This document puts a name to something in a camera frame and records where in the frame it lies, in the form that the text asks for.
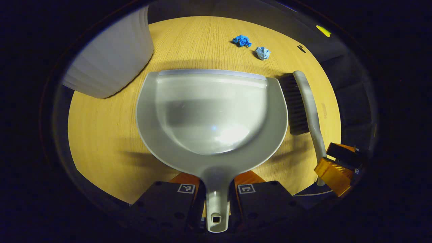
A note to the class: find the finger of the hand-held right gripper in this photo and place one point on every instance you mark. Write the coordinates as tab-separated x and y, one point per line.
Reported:
344	154
334	175

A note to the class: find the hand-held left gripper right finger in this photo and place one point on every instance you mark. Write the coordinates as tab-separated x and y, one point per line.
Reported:
266	206

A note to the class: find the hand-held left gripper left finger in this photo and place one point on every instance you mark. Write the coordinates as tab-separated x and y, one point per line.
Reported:
162	206

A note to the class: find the small grey broom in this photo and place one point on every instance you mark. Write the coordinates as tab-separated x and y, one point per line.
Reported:
310	108

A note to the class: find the grey dustpan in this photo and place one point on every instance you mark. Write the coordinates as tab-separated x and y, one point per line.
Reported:
212	114

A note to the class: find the light blue paper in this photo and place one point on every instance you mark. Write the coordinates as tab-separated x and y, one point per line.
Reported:
263	53

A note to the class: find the dark blue paper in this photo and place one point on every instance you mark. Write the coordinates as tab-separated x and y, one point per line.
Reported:
242	41

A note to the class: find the white garbage bin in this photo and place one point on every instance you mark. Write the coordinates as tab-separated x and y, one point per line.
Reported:
111	57

